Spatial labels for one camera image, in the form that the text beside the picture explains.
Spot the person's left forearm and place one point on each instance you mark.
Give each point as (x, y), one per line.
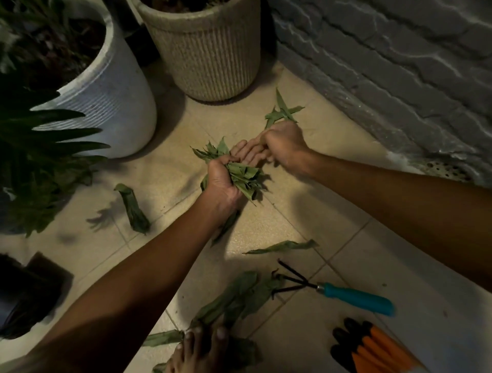
(115, 292)

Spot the small black plastic pot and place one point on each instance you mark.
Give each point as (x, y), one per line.
(27, 296)

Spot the beige ribbed plant pot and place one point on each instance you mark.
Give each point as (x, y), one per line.
(207, 54)

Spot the orange black work glove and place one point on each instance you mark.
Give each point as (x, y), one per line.
(369, 349)

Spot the person's left hand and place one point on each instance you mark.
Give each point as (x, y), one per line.
(221, 188)

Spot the green leafy potted plant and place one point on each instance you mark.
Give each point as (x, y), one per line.
(34, 153)

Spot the person's right forearm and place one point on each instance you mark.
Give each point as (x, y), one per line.
(403, 215)

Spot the person's right hand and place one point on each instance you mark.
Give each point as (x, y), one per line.
(286, 144)

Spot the white round plant pot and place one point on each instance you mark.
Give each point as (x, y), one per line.
(115, 100)

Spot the person's left foot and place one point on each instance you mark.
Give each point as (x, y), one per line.
(200, 349)

